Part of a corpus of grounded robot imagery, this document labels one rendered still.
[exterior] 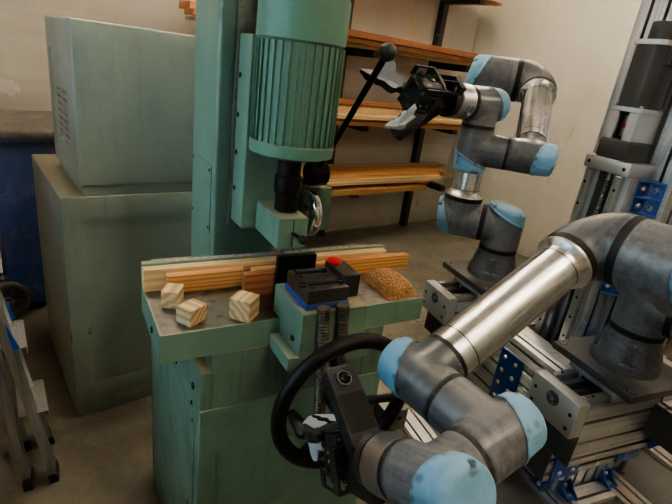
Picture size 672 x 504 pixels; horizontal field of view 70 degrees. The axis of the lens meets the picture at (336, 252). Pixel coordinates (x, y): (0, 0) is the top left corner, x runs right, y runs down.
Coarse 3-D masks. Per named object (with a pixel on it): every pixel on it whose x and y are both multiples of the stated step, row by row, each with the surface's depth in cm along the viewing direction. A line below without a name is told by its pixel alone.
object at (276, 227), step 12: (264, 204) 109; (264, 216) 108; (276, 216) 103; (288, 216) 103; (300, 216) 104; (264, 228) 109; (276, 228) 103; (288, 228) 103; (300, 228) 104; (276, 240) 103; (288, 240) 104
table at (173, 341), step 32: (224, 288) 105; (160, 320) 90; (224, 320) 93; (256, 320) 95; (384, 320) 111; (160, 352) 87; (192, 352) 90; (224, 352) 93; (288, 352) 91; (352, 352) 96
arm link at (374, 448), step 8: (384, 432) 59; (392, 432) 60; (376, 440) 58; (384, 440) 57; (392, 440) 56; (368, 448) 57; (376, 448) 56; (384, 448) 55; (368, 456) 57; (376, 456) 55; (360, 464) 57; (368, 464) 56; (376, 464) 55; (360, 472) 57; (368, 472) 56; (376, 472) 54; (368, 480) 56; (376, 480) 54; (368, 488) 57; (376, 488) 55
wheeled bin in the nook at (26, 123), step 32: (0, 128) 207; (32, 128) 214; (0, 160) 212; (0, 192) 217; (32, 192) 225; (0, 224) 223; (32, 224) 231; (32, 256) 237; (0, 288) 231; (32, 288) 244
